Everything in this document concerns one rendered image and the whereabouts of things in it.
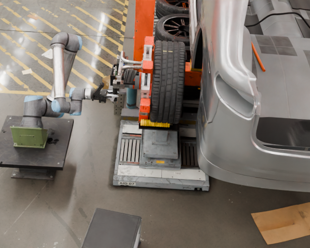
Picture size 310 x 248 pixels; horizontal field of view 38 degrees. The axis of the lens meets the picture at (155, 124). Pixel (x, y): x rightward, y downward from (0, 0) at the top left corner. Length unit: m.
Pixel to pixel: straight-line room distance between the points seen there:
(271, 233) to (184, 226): 0.70
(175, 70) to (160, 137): 0.83
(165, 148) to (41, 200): 1.14
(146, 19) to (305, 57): 1.35
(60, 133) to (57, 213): 0.70
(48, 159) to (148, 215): 0.93
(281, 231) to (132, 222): 1.27
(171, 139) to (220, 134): 1.39
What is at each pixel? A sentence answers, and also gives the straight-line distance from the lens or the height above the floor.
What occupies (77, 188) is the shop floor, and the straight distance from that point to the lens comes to 3.90.
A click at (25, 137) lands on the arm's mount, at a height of 0.42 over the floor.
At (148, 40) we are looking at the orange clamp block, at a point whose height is 1.11.
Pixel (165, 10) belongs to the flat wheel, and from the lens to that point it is 5.61.
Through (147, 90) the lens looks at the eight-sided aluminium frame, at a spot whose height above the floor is 0.96.
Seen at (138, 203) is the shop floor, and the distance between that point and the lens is 3.79.
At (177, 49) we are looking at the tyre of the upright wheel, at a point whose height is 1.18.
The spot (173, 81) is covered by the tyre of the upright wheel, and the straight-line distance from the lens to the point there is 3.30.
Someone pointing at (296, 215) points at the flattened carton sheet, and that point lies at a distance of 3.98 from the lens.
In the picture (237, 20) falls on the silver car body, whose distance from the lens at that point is 2.74.
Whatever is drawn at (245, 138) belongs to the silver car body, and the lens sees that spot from 2.60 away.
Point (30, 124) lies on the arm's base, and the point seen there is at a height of 0.52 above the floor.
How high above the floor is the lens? 2.95
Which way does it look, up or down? 41 degrees down
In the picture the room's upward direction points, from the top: 5 degrees clockwise
